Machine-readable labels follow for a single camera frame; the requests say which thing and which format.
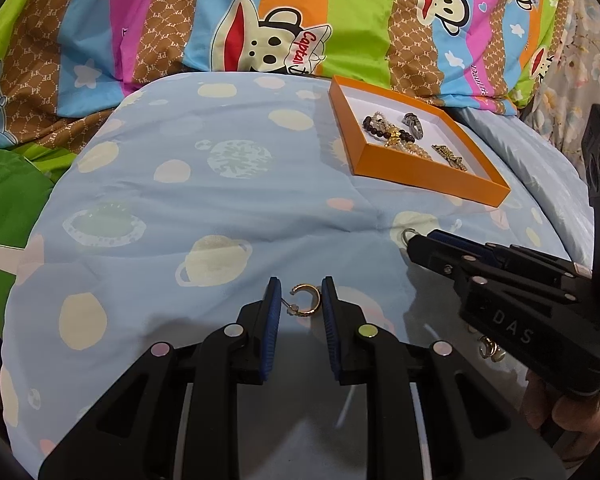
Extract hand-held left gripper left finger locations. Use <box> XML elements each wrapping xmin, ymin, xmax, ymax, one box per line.
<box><xmin>39</xmin><ymin>276</ymin><xmax>282</xmax><ymax>480</ymax></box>

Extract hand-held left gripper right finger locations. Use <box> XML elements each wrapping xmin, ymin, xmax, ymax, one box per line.
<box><xmin>321</xmin><ymin>275</ymin><xmax>566</xmax><ymax>480</ymax></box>

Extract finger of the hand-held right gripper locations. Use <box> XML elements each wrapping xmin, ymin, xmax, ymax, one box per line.
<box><xmin>426</xmin><ymin>229</ymin><xmax>579</xmax><ymax>277</ymax></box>
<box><xmin>405</xmin><ymin>234</ymin><xmax>577</xmax><ymax>304</ymax></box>

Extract gold hoop earring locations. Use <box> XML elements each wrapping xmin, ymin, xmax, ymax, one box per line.
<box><xmin>280</xmin><ymin>283</ymin><xmax>322</xmax><ymax>317</ymax></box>

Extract orange cardboard box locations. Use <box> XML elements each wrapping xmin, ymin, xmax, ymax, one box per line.
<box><xmin>328</xmin><ymin>75</ymin><xmax>511</xmax><ymax>208</ymax></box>

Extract black bead bracelet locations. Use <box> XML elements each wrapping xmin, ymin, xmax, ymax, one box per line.
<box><xmin>362</xmin><ymin>116</ymin><xmax>421</xmax><ymax>147</ymax></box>

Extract person's right hand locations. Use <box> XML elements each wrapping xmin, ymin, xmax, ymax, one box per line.
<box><xmin>522</xmin><ymin>370</ymin><xmax>600</xmax><ymax>461</ymax></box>

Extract pale blue plain quilt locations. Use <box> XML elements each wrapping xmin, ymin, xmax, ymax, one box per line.
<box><xmin>460</xmin><ymin>107</ymin><xmax>596</xmax><ymax>261</ymax></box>

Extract light blue planet print blanket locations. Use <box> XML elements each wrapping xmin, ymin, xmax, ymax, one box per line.
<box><xmin>0</xmin><ymin>72</ymin><xmax>596</xmax><ymax>461</ymax></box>

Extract grey floral cloth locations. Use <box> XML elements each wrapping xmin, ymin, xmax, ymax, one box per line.
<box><xmin>520</xmin><ymin>0</ymin><xmax>600</xmax><ymax>161</ymax></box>

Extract colourful monkey print blanket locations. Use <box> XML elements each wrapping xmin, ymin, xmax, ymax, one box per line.
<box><xmin>0</xmin><ymin>0</ymin><xmax>566</xmax><ymax>171</ymax></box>

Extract green cloth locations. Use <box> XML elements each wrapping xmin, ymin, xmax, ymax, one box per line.
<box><xmin>0</xmin><ymin>150</ymin><xmax>56</xmax><ymax>336</ymax></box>

